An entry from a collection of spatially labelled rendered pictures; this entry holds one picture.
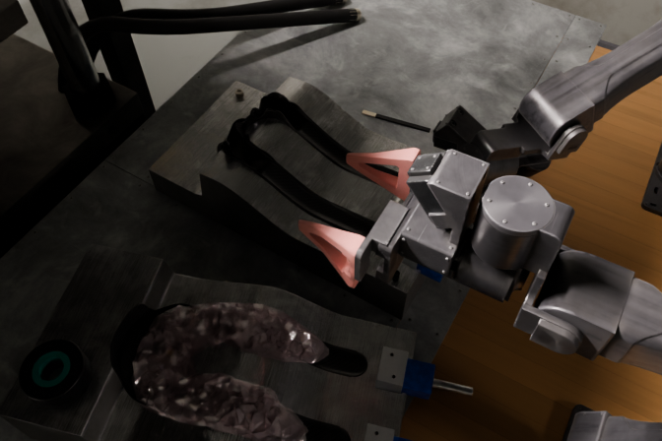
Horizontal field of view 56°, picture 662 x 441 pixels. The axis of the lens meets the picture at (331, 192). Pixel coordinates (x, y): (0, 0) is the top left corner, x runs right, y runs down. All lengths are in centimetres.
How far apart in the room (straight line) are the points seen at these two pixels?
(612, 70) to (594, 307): 37
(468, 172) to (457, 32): 96
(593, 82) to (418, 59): 61
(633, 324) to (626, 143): 79
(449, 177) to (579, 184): 73
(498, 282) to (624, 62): 38
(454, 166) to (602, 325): 18
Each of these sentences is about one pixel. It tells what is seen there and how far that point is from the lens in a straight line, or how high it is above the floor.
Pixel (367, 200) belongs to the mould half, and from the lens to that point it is 101.
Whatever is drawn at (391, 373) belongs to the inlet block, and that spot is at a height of 88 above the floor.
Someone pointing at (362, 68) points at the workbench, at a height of 80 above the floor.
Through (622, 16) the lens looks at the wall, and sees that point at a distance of 263.
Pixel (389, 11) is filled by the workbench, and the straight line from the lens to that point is 151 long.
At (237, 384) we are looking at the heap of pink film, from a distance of 85.
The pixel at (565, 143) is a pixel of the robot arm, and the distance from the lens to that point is 82.
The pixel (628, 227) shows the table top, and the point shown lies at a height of 80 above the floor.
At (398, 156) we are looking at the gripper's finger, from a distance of 63.
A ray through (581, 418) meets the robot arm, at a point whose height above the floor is 93.
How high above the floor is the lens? 170
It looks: 53 degrees down
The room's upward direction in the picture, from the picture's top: straight up
